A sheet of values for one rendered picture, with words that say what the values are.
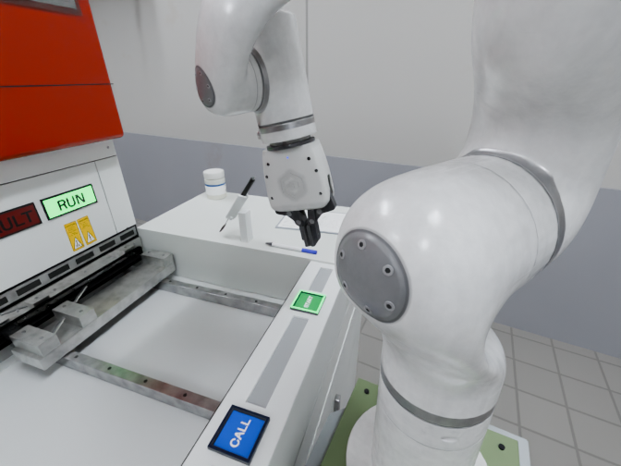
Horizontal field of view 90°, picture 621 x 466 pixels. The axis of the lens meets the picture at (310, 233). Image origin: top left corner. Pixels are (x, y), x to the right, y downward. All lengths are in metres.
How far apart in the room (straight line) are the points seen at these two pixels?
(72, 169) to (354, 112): 1.46
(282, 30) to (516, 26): 0.30
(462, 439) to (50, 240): 0.83
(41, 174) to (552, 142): 0.85
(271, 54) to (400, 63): 1.46
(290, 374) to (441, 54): 1.63
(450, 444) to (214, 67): 0.46
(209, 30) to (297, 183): 0.22
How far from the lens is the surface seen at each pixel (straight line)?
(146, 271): 0.96
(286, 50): 0.46
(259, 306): 0.80
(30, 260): 0.88
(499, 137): 0.30
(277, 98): 0.44
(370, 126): 1.92
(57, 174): 0.88
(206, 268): 0.92
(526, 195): 0.26
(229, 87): 0.40
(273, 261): 0.79
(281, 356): 0.53
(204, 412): 0.64
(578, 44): 0.23
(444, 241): 0.19
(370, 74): 1.91
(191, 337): 0.79
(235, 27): 0.37
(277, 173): 0.48
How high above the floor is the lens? 1.35
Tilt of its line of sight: 27 degrees down
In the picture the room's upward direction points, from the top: straight up
